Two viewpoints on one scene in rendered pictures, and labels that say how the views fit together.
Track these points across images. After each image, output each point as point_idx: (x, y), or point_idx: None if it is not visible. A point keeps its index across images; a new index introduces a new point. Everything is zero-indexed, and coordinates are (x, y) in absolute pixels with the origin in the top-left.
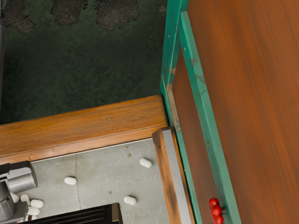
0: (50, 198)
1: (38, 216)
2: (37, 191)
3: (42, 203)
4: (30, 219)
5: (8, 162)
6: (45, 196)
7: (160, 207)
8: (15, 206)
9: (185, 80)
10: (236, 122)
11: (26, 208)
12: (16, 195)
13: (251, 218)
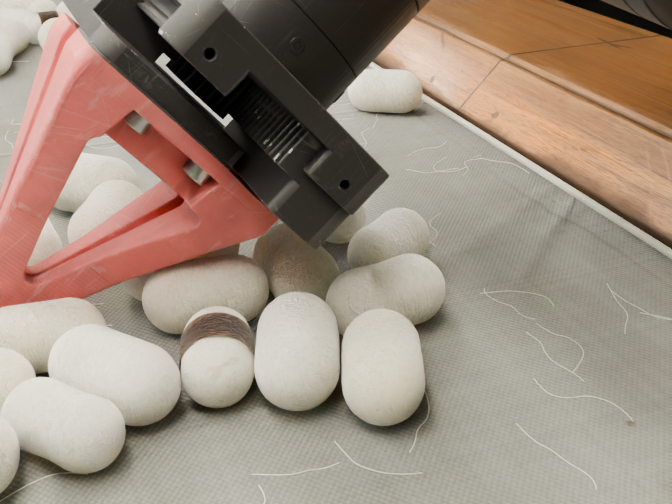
0: (478, 484)
1: (245, 422)
2: (500, 376)
3: (399, 381)
4: (203, 328)
5: (647, 185)
6: (477, 435)
7: None
8: (323, 51)
9: None
10: None
11: (318, 133)
12: (412, 249)
13: None
